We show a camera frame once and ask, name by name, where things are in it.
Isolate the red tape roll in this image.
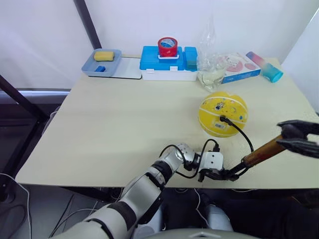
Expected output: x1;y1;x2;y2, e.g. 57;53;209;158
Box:
157;37;178;58

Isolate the white cable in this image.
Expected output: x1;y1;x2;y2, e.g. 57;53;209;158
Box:
193;188;209;228
0;173;32;239

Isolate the blue and teal sponge block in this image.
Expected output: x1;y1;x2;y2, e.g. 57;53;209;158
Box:
183;46;198;70

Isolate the blue and white toolbox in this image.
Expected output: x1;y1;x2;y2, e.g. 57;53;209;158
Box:
139;45;199;82

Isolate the grey blue plastic tray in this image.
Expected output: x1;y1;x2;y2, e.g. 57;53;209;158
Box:
81;48;122;78

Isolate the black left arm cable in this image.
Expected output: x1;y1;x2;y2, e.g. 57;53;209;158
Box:
159;138;221;179

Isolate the pink blue gradient tube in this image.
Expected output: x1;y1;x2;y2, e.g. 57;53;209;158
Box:
245;51;284;84

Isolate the black metal frame post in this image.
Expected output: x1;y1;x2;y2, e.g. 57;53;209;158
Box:
74;0;102;50

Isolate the black pump hose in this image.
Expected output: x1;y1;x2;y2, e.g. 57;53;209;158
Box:
219;115;255;153

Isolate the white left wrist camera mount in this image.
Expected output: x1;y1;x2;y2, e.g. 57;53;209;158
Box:
199;151;224;171

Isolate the orange hand pump black handle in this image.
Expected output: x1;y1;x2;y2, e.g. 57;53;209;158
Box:
230;124;309;176

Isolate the yellow printed ball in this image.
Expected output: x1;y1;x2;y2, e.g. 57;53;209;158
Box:
198;91;250;137

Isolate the pink and white flat box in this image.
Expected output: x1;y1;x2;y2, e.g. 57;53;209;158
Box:
220;52;262;84

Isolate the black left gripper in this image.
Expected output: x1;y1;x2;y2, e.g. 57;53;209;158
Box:
198;168;241;183

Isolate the black metal frame beam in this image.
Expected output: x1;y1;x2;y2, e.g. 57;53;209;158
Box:
0;74;52;125

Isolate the white flat board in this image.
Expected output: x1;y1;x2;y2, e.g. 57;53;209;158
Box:
111;55;143;80

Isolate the clear plastic bag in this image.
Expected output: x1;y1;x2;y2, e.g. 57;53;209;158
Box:
196;14;227;91

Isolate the yellow sponge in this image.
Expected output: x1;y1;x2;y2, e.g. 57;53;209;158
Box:
93;51;115;62

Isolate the silver rounded robot leg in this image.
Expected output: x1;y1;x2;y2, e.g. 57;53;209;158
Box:
203;204;234;232

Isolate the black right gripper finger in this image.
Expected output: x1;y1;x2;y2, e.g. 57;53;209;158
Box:
277;119;319;136
276;138;319;159

